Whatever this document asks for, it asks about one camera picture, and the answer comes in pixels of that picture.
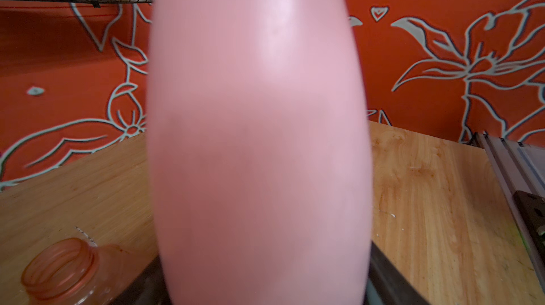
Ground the transparent pink spray bottle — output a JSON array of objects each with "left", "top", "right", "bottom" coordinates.
[{"left": 21, "top": 238, "right": 152, "bottom": 304}]

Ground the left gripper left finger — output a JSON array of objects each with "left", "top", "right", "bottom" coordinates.
[{"left": 109, "top": 255, "right": 170, "bottom": 305}]

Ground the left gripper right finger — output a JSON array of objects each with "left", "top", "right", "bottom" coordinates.
[{"left": 365, "top": 243, "right": 429, "bottom": 305}]

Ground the opaque pink spray bottle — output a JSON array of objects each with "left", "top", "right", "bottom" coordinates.
[{"left": 146, "top": 0, "right": 373, "bottom": 304}]

